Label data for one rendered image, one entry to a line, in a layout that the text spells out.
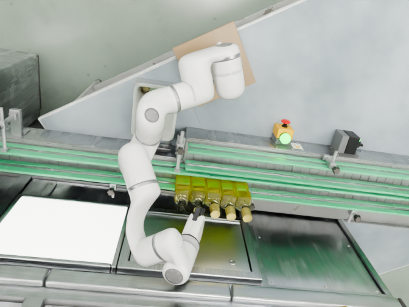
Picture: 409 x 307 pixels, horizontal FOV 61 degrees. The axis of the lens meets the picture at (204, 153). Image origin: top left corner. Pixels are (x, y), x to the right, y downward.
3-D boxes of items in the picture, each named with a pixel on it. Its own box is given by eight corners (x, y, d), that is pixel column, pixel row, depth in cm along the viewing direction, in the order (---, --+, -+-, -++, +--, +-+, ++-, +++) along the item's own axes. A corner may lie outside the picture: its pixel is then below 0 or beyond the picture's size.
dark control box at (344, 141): (329, 144, 155) (336, 152, 148) (335, 128, 152) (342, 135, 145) (347, 147, 156) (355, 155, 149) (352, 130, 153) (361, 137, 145)
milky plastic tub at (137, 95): (133, 128, 148) (130, 136, 140) (137, 77, 138) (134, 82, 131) (173, 134, 150) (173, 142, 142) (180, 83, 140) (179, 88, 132)
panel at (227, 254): (19, 199, 134) (-31, 262, 104) (19, 193, 133) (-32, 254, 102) (245, 223, 144) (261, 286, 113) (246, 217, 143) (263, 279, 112)
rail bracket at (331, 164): (319, 158, 144) (330, 173, 132) (324, 142, 141) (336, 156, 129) (328, 159, 144) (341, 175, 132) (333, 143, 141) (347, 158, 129)
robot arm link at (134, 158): (185, 168, 95) (178, 181, 109) (160, 101, 100) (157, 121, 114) (127, 186, 91) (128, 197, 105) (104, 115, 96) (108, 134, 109)
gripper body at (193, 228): (195, 264, 103) (203, 240, 113) (201, 236, 99) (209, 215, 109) (171, 257, 104) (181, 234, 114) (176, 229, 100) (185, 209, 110)
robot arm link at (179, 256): (138, 248, 89) (168, 236, 86) (153, 225, 99) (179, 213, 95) (170, 291, 93) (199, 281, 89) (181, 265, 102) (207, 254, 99)
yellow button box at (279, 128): (270, 137, 153) (274, 144, 146) (274, 121, 149) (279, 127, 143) (285, 139, 153) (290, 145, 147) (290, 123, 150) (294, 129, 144)
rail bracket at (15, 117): (18, 133, 143) (-10, 156, 123) (15, 93, 136) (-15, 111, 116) (30, 134, 144) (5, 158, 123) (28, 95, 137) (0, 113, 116)
